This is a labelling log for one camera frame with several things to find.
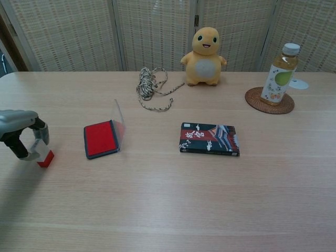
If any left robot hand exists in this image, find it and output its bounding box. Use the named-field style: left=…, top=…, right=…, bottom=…
left=0, top=109, right=50, bottom=161

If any black and red book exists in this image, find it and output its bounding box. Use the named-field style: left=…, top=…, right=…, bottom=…
left=179, top=122, right=241, bottom=158

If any tea bottle with white cap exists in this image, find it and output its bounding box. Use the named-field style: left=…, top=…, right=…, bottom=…
left=260, top=43, right=301, bottom=107

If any woven folding screen panel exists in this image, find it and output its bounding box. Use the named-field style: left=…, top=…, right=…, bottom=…
left=0, top=0, right=124, bottom=72
left=111, top=0, right=202, bottom=72
left=259, top=0, right=336, bottom=72
left=195, top=0, right=278, bottom=71

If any red stamp block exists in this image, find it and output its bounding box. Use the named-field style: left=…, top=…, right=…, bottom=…
left=30, top=139, right=55, bottom=168

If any red ink pad with lid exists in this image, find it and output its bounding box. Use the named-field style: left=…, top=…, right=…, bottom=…
left=83, top=99, right=127, bottom=161

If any yellow plush toy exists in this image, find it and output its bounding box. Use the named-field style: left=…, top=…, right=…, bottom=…
left=180, top=26, right=228, bottom=87

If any brown woven round coaster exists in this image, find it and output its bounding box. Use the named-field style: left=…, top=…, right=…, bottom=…
left=245, top=86, right=295, bottom=115

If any white round disc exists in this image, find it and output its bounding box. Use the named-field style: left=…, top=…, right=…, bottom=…
left=288, top=78, right=308, bottom=90

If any speckled braided rope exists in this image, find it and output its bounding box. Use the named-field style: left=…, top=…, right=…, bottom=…
left=135, top=67, right=185, bottom=112

